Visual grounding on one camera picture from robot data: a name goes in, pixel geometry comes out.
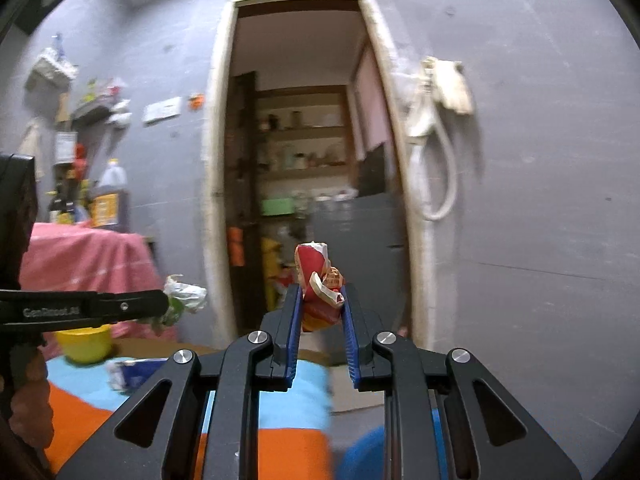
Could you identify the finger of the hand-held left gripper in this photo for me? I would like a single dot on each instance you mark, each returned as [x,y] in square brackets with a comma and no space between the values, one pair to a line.
[130,305]

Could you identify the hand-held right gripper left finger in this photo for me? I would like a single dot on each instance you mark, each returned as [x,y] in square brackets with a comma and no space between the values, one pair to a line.
[296,340]

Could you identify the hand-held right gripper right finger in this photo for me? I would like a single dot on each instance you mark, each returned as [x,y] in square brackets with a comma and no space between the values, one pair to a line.
[350,340]

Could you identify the green white wrapper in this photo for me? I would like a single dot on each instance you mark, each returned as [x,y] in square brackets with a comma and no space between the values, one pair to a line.
[187,297]

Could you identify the dark blue wrapper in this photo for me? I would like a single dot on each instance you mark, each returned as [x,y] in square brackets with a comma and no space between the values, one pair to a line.
[132,375]

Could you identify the red wrapper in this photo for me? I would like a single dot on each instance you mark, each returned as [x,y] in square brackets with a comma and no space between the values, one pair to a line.
[315,270]

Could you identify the blue plastic bucket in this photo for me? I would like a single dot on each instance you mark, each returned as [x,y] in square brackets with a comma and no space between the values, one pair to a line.
[360,455]

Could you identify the person's left hand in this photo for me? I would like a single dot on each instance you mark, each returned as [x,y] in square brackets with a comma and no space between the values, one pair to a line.
[32,410]

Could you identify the yellow bowl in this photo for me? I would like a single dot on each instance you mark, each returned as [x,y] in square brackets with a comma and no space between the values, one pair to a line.
[85,345]

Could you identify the pink checked cloth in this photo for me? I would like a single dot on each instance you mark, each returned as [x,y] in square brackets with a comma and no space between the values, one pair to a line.
[85,260]

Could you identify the dark sauce bottle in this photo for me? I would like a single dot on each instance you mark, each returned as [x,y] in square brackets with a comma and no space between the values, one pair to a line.
[82,205]

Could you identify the yellow plastic item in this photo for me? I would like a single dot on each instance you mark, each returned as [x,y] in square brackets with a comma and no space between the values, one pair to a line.
[270,265]

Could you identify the large cooking oil jug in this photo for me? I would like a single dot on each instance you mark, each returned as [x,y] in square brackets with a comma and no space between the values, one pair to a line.
[107,200]

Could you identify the hanging white towel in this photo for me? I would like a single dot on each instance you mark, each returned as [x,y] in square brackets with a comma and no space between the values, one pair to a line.
[31,140]

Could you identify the hanging red item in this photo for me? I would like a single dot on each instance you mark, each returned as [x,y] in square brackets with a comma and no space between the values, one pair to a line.
[80,157]

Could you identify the hanging paper card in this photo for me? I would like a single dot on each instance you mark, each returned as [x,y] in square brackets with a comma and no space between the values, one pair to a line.
[65,147]

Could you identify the orange blue brown striped blanket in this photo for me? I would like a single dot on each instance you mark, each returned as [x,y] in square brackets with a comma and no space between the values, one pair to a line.
[90,425]

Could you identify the green box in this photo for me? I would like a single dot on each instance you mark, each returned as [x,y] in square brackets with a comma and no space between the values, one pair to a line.
[277,207]

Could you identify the row of seasoning packets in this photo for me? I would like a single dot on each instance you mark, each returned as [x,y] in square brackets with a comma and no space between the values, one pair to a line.
[102,91]

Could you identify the white plastic basket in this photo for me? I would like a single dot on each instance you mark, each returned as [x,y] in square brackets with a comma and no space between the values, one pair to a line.
[50,70]

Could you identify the black monitor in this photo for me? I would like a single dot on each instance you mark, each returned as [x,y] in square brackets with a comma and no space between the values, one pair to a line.
[372,172]

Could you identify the wooden shelf unit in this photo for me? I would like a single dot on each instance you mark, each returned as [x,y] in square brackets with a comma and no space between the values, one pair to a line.
[300,132]

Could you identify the white rubber gloves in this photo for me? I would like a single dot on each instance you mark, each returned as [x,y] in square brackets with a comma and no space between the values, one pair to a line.
[455,87]

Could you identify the metal wall rack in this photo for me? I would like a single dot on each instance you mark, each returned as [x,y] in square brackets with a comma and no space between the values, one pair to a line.
[92,112]

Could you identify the white door frame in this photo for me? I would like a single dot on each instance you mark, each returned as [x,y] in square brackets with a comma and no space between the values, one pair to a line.
[215,160]

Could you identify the white wall switch panel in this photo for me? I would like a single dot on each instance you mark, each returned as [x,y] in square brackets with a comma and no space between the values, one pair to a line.
[161,111]

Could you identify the orange wall hook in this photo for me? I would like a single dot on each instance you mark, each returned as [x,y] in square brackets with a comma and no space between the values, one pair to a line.
[196,101]

